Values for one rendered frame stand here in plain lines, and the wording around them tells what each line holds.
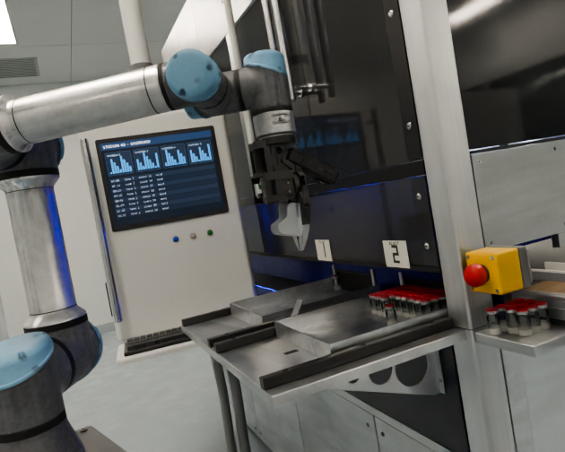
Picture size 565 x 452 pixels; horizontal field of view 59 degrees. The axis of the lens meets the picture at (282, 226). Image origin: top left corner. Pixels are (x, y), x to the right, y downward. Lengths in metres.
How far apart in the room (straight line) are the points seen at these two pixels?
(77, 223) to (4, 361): 5.39
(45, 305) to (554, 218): 1.02
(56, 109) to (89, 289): 5.49
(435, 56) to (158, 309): 1.22
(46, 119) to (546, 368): 1.03
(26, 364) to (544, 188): 1.01
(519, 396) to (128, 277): 1.22
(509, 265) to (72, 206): 5.71
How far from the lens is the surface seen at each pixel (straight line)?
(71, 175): 6.32
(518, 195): 1.09
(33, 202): 1.05
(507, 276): 0.93
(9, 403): 0.95
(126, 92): 0.83
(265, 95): 0.91
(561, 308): 1.00
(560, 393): 1.22
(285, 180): 0.90
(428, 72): 0.99
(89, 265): 6.30
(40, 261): 1.04
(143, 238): 1.76
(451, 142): 0.98
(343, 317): 1.21
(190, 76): 0.79
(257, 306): 1.49
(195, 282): 1.78
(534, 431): 1.18
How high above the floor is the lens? 1.18
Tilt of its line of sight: 3 degrees down
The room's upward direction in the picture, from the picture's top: 10 degrees counter-clockwise
